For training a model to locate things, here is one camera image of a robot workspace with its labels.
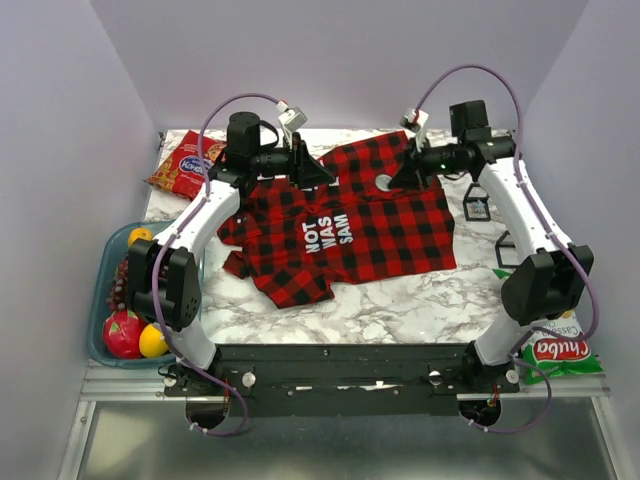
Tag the black wire stand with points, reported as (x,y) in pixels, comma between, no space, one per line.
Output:
(505,251)
(476,204)

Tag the yellow lemon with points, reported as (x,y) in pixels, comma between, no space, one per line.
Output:
(152,343)

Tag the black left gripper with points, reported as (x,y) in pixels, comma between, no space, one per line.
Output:
(307,172)

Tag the orange mandarin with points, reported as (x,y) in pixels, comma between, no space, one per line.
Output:
(139,233)

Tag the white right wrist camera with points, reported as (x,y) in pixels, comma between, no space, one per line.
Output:
(415,121)

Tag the dark red grapes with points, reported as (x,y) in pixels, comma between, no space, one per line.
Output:
(118,293)

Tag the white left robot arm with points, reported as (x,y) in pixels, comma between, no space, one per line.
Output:
(163,283)

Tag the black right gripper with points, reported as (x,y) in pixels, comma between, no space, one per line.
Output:
(413,174)

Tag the red dragon fruit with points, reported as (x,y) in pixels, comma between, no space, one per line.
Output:
(121,334)

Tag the red candy bag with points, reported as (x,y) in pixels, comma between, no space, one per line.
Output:
(181,173)

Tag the red black plaid shirt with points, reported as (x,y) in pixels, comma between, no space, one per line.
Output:
(295,243)

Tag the clear round sticker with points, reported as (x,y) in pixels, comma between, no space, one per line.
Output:
(382,182)

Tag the teal plastic fruit tray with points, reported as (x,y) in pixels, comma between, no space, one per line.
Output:
(114,253)

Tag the green chips bag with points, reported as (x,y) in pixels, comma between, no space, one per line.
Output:
(557,357)

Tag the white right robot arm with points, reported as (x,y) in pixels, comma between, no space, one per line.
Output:
(550,275)

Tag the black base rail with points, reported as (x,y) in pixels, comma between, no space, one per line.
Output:
(344,379)

